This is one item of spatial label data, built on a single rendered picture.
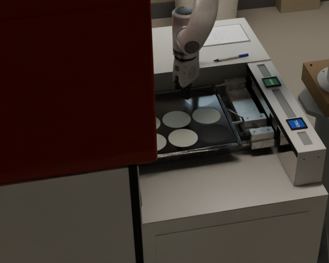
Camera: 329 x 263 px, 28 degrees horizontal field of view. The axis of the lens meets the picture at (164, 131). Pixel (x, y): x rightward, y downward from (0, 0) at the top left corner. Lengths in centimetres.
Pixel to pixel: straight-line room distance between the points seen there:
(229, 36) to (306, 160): 75
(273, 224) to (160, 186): 39
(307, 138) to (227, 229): 39
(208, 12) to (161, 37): 63
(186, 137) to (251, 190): 29
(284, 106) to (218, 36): 51
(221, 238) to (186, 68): 57
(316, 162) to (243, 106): 41
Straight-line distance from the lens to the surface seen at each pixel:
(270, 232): 219
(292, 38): 468
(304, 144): 212
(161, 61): 250
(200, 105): 237
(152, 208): 207
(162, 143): 219
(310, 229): 225
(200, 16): 204
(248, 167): 222
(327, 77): 253
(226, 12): 428
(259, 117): 230
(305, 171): 214
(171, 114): 232
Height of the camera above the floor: 225
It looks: 37 degrees down
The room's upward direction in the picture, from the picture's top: 2 degrees counter-clockwise
